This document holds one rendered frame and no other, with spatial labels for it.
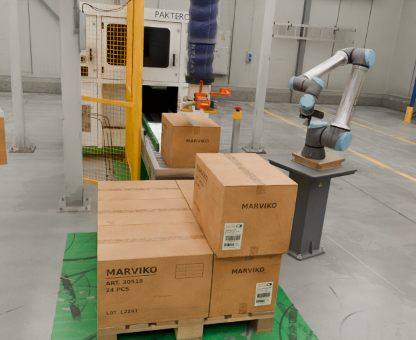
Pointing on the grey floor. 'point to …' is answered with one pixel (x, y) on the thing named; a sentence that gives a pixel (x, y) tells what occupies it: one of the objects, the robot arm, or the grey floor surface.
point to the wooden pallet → (191, 326)
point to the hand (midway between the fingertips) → (311, 119)
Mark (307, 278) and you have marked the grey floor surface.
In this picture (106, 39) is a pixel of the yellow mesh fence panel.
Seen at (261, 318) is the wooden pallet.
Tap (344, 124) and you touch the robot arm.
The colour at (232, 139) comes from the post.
